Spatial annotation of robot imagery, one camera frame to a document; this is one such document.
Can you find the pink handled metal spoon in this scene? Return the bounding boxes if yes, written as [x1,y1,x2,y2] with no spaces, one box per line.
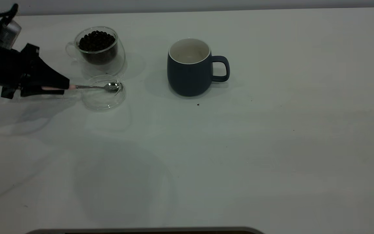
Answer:
[41,82,122,93]

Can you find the dark grey ceramic mug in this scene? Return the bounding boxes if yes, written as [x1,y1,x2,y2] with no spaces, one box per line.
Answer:
[167,38,230,97]

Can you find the dark coffee beans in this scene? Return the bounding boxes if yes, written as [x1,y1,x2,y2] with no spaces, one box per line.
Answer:
[78,31,118,65]

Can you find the round clear glass dish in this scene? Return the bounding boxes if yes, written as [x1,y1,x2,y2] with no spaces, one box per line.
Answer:
[82,75,126,111]

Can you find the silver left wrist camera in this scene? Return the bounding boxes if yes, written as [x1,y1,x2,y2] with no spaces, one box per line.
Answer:
[0,18,22,51]

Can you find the clear double wall glass cup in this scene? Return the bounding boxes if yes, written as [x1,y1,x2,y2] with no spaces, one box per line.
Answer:
[65,27,126,78]

